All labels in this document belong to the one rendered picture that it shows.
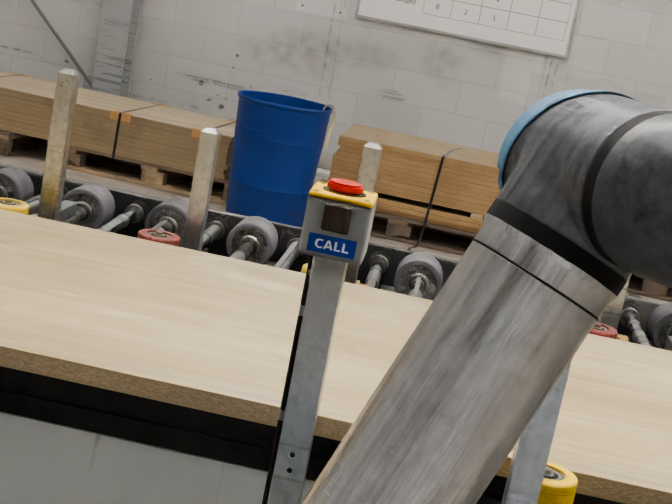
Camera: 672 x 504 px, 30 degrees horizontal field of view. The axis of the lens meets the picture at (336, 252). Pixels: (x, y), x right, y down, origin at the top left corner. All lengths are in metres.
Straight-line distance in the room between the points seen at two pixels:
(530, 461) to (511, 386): 0.51
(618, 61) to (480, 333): 7.64
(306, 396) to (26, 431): 0.48
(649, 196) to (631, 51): 7.69
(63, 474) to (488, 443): 0.93
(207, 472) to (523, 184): 0.88
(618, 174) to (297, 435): 0.67
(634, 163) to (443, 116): 7.71
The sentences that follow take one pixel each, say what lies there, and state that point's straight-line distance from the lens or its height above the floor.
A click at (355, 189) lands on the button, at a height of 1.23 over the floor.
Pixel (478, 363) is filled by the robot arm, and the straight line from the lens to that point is 0.90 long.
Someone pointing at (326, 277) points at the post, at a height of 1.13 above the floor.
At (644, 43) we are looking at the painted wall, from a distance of 8.53.
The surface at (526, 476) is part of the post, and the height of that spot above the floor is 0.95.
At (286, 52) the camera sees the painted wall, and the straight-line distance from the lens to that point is 8.68.
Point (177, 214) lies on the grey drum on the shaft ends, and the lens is 2.95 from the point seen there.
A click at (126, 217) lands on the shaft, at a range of 2.95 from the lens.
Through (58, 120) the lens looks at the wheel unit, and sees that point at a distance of 2.56.
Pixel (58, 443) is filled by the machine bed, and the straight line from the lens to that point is 1.73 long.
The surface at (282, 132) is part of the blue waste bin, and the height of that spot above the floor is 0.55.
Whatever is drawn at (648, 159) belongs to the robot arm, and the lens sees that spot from 0.85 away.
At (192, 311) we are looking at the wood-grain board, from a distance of 1.96.
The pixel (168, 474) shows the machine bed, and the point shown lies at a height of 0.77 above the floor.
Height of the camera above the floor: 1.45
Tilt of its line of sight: 12 degrees down
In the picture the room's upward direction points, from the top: 11 degrees clockwise
